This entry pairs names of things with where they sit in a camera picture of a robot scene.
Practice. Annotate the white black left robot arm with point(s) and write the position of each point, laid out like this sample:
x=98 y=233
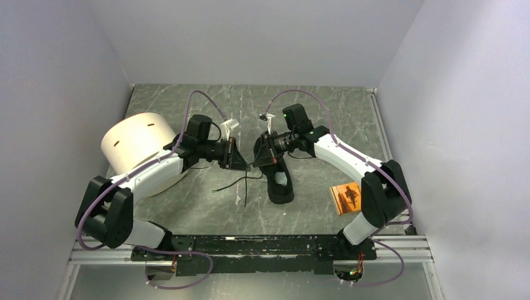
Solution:
x=107 y=209

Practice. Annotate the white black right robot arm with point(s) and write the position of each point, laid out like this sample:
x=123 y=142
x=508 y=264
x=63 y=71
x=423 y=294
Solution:
x=383 y=189

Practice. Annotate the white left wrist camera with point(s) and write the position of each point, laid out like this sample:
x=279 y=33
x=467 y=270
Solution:
x=227 y=127

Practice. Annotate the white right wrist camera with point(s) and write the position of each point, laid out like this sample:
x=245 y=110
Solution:
x=269 y=119

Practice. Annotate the aluminium frame rail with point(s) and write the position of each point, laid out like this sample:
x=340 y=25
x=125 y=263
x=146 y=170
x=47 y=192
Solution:
x=389 y=249

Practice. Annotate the white cylindrical container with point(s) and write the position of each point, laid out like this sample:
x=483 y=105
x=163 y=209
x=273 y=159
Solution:
x=135 y=141

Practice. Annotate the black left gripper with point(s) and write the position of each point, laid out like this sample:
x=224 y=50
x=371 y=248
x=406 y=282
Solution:
x=232 y=158

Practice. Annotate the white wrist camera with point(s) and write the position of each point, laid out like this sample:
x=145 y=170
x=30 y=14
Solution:
x=269 y=119
x=227 y=127

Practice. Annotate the black shoe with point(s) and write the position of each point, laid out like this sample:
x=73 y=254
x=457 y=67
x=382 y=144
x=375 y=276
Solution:
x=279 y=183

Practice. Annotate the orange book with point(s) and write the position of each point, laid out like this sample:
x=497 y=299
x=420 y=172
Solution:
x=346 y=197

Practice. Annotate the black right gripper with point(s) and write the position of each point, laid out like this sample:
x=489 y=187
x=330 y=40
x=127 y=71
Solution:
x=274 y=154

